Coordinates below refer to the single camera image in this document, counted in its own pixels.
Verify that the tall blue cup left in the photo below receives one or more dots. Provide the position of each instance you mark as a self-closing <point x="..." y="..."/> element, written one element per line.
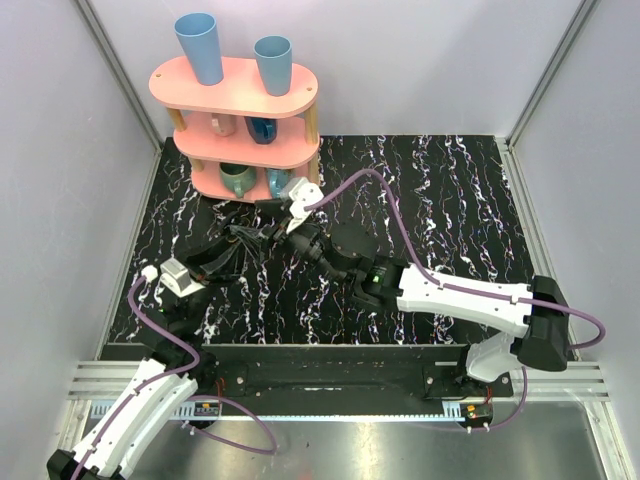
<point x="198" y="37"/>

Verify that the pink three-tier shelf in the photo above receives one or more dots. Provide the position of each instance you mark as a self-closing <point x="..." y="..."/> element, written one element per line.
<point x="237" y="122"/>

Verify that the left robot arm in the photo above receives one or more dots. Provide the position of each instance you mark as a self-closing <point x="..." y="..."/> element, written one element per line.
<point x="170" y="300"/>

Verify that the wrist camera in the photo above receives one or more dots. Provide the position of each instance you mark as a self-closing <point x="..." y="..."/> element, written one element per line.
<point x="176" y="277"/>
<point x="301" y="195"/>

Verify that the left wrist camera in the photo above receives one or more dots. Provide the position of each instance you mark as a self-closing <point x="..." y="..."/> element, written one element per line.
<point x="176" y="277"/>

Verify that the green ceramic mug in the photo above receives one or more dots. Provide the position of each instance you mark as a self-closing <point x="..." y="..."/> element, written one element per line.
<point x="238" y="179"/>

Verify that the dark blue mug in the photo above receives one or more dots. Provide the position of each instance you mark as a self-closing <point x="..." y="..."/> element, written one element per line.
<point x="263" y="131"/>

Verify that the blue cup right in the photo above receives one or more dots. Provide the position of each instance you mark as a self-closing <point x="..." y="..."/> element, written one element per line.
<point x="273" y="56"/>

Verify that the black earbuds charging case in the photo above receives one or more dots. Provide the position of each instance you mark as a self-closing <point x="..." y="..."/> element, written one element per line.
<point x="238" y="226"/>

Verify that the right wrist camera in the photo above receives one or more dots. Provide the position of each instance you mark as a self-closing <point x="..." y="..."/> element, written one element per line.
<point x="301" y="195"/>

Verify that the blue butterfly mug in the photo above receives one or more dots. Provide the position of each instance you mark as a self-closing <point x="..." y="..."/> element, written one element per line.
<point x="277" y="179"/>

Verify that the pink mug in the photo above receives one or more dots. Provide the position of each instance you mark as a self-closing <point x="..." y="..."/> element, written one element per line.
<point x="223" y="125"/>

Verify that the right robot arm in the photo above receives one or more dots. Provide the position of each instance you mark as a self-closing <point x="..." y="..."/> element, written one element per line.
<point x="530" y="320"/>

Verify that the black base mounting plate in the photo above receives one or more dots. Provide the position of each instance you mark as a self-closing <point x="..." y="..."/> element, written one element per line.
<point x="344" y="380"/>

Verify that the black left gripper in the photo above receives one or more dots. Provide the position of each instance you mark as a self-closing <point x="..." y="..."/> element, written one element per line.
<point x="209" y="263"/>

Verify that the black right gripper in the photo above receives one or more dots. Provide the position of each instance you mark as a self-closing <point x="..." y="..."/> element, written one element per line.
<point x="278" y="209"/>

